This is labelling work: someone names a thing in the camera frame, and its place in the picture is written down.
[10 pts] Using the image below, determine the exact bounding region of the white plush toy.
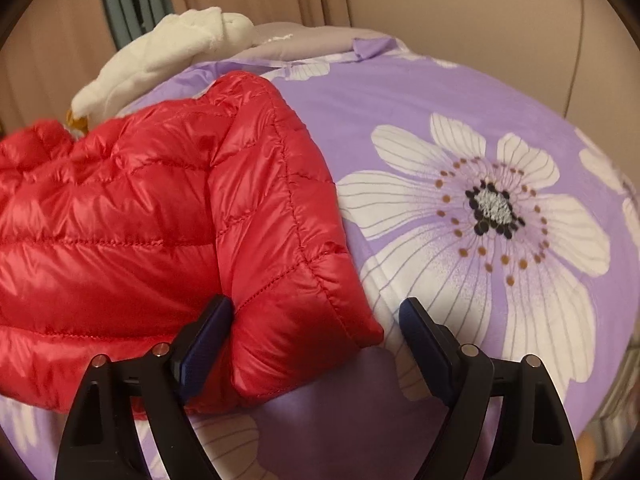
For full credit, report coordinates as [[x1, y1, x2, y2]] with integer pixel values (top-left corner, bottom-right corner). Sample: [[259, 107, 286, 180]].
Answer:
[[67, 6, 257, 133]]

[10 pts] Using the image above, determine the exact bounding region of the red puffer jacket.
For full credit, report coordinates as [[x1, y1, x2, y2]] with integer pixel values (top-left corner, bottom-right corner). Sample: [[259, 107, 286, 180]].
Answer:
[[0, 71, 385, 415]]

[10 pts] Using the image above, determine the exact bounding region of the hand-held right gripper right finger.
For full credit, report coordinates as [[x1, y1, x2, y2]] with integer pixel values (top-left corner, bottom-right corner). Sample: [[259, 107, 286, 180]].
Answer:
[[398, 297, 584, 480]]

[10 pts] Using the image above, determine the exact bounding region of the grey pillow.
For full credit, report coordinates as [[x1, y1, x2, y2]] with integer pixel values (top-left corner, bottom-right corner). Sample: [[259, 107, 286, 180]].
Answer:
[[235, 24, 386, 67]]

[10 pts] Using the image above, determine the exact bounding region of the purple floral bed sheet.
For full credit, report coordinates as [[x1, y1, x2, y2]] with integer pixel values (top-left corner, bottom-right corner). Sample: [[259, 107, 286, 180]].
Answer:
[[10, 36, 640, 480]]

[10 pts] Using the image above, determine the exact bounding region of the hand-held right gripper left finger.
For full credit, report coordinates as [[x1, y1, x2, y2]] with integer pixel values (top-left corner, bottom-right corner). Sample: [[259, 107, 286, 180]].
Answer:
[[54, 294, 235, 480]]

